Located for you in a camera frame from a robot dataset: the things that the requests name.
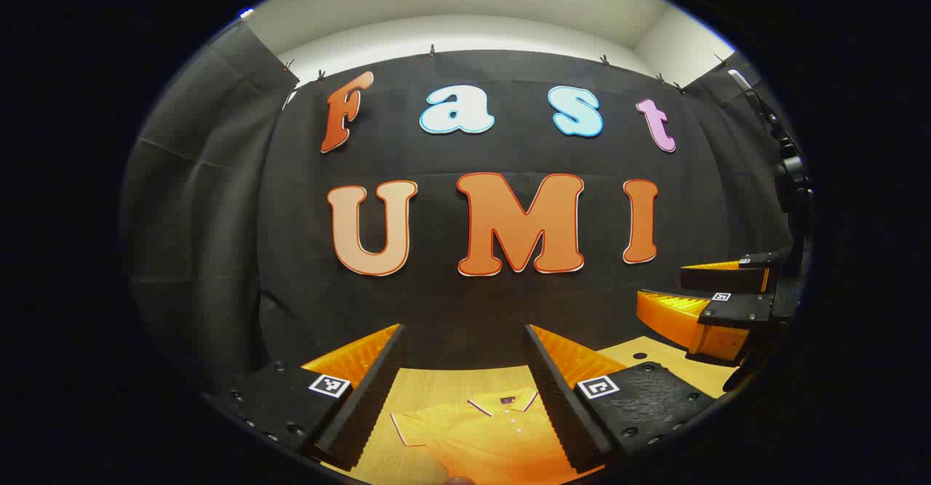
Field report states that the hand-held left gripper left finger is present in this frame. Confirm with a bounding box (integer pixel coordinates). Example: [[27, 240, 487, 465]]
[[204, 324, 407, 471]]

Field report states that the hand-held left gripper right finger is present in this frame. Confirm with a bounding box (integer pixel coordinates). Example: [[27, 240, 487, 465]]
[[524, 324, 719, 475]]

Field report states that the yellow T-shirt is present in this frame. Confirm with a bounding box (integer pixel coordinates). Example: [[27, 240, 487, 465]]
[[391, 390, 604, 485]]

